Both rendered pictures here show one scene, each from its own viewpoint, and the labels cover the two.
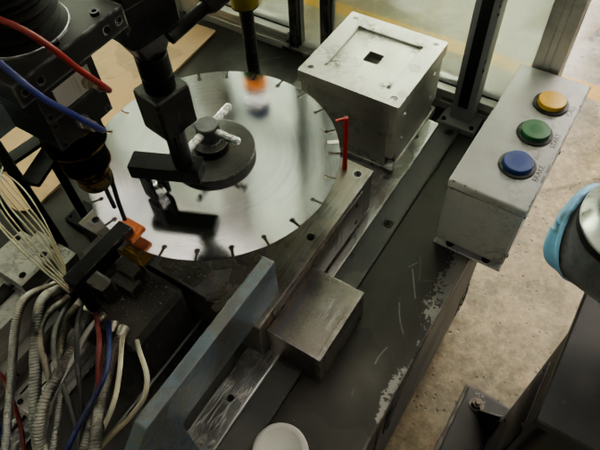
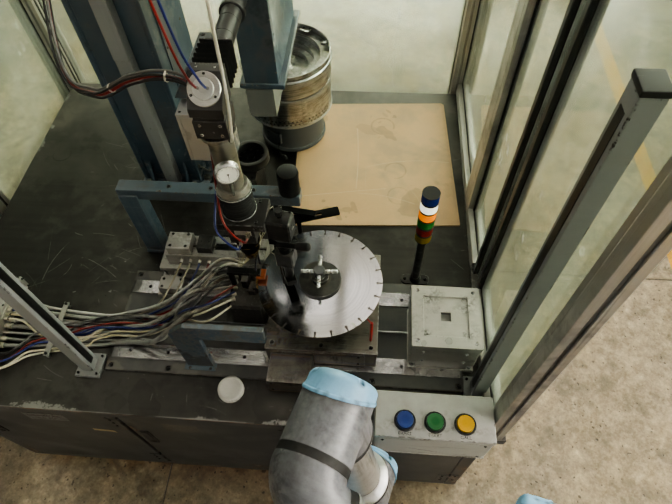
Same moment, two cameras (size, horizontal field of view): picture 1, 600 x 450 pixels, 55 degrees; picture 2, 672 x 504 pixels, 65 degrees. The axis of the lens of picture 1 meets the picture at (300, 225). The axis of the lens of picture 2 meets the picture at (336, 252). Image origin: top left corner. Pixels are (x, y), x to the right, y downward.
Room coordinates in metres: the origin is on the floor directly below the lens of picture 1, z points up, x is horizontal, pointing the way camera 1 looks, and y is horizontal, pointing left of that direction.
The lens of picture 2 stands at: (0.21, -0.54, 2.14)
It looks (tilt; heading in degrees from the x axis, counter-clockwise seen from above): 56 degrees down; 61
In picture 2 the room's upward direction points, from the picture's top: 2 degrees counter-clockwise
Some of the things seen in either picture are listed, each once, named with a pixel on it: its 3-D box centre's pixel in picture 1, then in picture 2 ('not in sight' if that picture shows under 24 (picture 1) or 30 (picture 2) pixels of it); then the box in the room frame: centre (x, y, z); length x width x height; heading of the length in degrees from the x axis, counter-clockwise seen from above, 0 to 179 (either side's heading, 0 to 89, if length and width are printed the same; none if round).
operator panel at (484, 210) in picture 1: (511, 164); (430, 425); (0.58, -0.33, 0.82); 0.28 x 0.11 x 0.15; 144
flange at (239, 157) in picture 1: (212, 146); (320, 277); (0.53, 0.11, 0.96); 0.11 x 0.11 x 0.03
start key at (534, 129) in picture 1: (534, 133); (435, 422); (0.57, -0.34, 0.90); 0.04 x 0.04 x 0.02
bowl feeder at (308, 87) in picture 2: not in sight; (289, 93); (0.83, 0.84, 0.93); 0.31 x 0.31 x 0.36
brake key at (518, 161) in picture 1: (517, 165); (404, 420); (0.51, -0.30, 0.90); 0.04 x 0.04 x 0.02
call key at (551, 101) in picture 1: (550, 104); (465, 424); (0.63, -0.38, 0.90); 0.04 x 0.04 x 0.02
